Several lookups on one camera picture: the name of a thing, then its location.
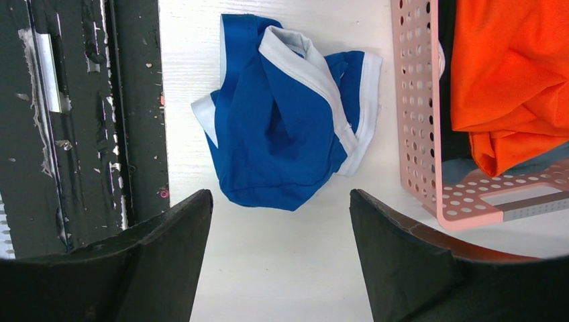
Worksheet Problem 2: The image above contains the orange folded garment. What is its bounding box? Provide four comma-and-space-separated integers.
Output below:
450, 1, 568, 176

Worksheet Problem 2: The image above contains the blue white-lettered underwear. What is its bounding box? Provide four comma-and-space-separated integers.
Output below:
191, 14, 382, 211

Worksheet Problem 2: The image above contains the dark garment under orange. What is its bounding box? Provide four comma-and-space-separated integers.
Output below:
438, 1, 568, 184

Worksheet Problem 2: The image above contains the pink perforated plastic basket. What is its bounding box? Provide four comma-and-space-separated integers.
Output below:
391, 1, 568, 231

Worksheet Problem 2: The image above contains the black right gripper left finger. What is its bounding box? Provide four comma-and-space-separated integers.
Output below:
1, 189, 213, 321

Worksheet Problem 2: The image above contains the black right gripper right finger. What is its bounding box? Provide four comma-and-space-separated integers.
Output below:
350, 189, 568, 321

